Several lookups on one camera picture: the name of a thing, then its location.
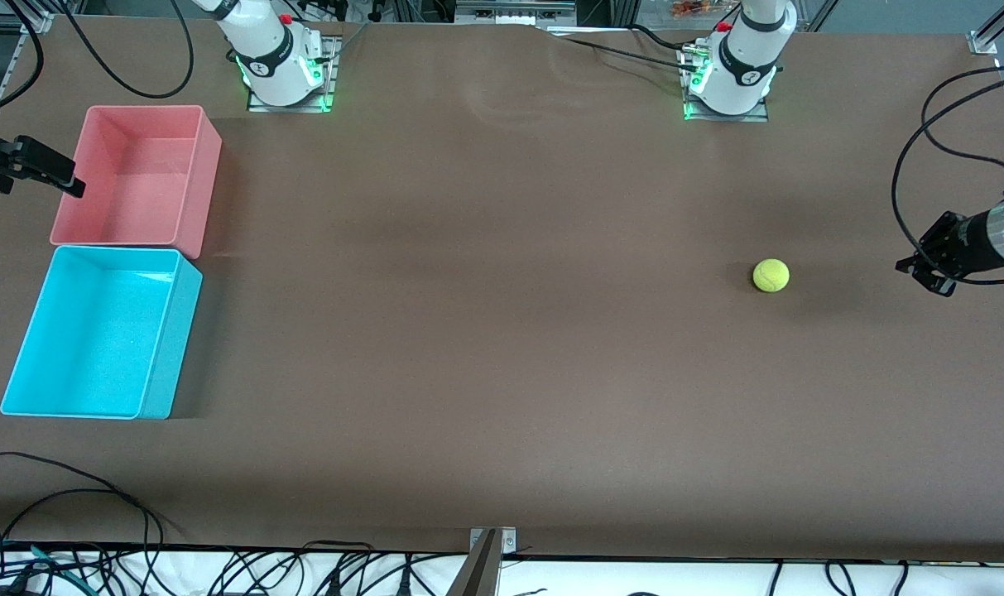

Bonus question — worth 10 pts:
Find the yellow-green tennis ball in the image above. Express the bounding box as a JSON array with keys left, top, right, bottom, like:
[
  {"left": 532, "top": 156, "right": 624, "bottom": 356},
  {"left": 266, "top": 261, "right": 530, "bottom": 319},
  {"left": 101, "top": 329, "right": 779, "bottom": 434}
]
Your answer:
[{"left": 753, "top": 258, "right": 790, "bottom": 294}]

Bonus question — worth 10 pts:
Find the aluminium frame crossbar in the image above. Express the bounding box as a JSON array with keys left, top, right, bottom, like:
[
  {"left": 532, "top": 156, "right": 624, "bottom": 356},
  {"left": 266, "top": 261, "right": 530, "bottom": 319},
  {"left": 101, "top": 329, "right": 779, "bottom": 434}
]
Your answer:
[{"left": 454, "top": 0, "right": 577, "bottom": 26}]

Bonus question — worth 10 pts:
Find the grey metal bar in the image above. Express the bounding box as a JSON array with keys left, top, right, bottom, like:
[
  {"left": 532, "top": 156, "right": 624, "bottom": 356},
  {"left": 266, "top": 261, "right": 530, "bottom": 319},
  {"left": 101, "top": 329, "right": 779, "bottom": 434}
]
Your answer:
[{"left": 445, "top": 530, "right": 502, "bottom": 596}]

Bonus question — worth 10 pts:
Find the teal cable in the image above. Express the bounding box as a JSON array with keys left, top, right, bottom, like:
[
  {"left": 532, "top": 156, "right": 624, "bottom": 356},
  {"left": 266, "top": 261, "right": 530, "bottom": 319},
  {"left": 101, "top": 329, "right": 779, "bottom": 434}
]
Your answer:
[{"left": 0, "top": 540, "right": 84, "bottom": 584}]

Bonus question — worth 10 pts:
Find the pink plastic bin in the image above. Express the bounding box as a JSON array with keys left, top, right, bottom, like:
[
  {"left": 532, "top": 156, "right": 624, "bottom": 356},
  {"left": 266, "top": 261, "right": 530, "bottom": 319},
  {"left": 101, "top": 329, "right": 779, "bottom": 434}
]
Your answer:
[{"left": 50, "top": 104, "right": 223, "bottom": 259}]

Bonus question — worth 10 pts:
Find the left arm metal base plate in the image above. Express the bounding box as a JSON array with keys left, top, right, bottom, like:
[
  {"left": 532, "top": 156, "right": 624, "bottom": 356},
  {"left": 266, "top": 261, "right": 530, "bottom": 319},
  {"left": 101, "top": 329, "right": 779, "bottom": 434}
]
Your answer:
[{"left": 682, "top": 46, "right": 770, "bottom": 123}]

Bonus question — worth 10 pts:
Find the brown table cover sheet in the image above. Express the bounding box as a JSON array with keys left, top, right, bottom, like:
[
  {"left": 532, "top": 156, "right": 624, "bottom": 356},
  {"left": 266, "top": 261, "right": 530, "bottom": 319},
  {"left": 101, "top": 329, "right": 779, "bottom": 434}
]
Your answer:
[{"left": 0, "top": 12, "right": 1004, "bottom": 564}]

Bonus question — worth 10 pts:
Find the small metal table bracket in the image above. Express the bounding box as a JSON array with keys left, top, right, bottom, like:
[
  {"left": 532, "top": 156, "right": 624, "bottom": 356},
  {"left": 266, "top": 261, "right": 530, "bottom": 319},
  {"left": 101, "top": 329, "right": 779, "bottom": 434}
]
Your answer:
[{"left": 468, "top": 526, "right": 517, "bottom": 554}]

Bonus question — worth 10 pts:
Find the black cable to arm base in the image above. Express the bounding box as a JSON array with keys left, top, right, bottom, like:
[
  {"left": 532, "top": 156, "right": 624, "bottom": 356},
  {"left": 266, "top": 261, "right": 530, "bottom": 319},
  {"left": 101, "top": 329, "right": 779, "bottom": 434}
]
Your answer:
[
  {"left": 628, "top": 23, "right": 701, "bottom": 52},
  {"left": 564, "top": 35, "right": 693, "bottom": 74}
]

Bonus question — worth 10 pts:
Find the thin grey cable to base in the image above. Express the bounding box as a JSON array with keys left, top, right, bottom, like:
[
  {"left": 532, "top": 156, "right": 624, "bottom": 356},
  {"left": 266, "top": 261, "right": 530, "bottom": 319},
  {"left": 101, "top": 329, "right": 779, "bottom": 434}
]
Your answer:
[{"left": 332, "top": 21, "right": 372, "bottom": 65}]

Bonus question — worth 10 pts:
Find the blue plastic bin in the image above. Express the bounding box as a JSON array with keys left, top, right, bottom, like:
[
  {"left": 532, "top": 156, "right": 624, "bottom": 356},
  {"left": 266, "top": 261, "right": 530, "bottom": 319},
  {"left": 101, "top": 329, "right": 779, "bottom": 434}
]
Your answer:
[{"left": 1, "top": 245, "right": 204, "bottom": 421}]

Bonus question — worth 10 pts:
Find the long looping black cable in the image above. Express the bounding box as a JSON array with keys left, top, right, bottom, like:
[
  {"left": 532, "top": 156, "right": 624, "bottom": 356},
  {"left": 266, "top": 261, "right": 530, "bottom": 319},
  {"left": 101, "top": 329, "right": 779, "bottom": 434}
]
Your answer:
[{"left": 0, "top": 451, "right": 165, "bottom": 554}]

